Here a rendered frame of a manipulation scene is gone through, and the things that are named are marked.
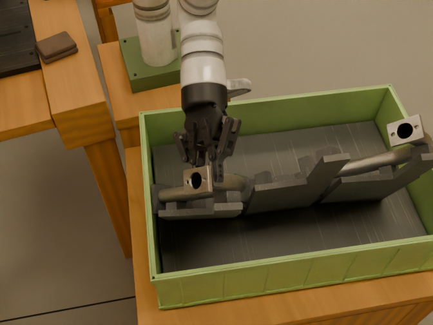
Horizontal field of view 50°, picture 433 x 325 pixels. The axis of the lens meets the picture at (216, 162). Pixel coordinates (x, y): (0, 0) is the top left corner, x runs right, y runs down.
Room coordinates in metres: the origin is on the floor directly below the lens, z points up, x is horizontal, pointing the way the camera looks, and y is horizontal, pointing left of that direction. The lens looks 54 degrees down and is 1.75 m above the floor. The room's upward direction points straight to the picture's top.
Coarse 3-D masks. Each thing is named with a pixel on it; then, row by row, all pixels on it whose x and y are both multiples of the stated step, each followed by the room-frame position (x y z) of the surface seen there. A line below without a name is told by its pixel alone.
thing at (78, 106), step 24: (48, 0) 1.25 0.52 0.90; (72, 0) 1.25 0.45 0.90; (48, 24) 1.13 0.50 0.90; (72, 24) 1.13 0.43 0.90; (48, 72) 0.92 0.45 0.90; (72, 72) 0.92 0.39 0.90; (96, 72) 0.92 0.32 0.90; (48, 96) 0.84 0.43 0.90; (72, 96) 0.84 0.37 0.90; (96, 96) 0.84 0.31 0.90; (72, 120) 0.79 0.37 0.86; (96, 120) 0.81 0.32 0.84; (72, 144) 0.78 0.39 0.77
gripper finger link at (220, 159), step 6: (228, 150) 0.43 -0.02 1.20; (216, 156) 0.42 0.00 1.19; (222, 156) 0.42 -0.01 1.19; (216, 162) 0.42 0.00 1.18; (222, 162) 0.42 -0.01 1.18; (216, 168) 0.41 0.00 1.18; (222, 168) 0.41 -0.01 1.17; (216, 174) 0.40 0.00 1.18; (222, 174) 0.40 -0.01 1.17; (216, 180) 0.39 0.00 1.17; (222, 180) 0.40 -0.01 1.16
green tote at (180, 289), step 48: (288, 96) 0.78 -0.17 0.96; (336, 96) 0.79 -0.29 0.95; (384, 96) 0.81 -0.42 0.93; (144, 144) 0.63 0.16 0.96; (144, 192) 0.50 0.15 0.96; (432, 192) 0.53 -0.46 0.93; (432, 240) 0.40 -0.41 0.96; (192, 288) 0.33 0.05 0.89; (240, 288) 0.35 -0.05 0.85; (288, 288) 0.36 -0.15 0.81
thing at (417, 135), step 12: (408, 120) 0.49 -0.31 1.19; (420, 120) 0.49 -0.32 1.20; (396, 132) 0.49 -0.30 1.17; (408, 132) 0.50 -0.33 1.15; (420, 132) 0.47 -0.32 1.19; (396, 144) 0.47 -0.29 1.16; (420, 144) 0.48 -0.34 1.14; (372, 156) 0.55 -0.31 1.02; (384, 156) 0.54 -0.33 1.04; (396, 156) 0.53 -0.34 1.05; (408, 156) 0.52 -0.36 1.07; (348, 168) 0.54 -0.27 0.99; (360, 168) 0.53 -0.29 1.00; (372, 168) 0.53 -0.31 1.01
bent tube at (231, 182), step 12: (192, 168) 0.41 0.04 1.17; (204, 168) 0.40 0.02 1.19; (192, 180) 0.40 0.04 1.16; (204, 180) 0.39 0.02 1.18; (228, 180) 0.41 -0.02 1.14; (240, 180) 0.43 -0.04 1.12; (168, 192) 0.50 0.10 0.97; (180, 192) 0.49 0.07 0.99; (192, 192) 0.38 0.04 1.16; (204, 192) 0.37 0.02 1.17; (240, 192) 0.43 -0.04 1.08
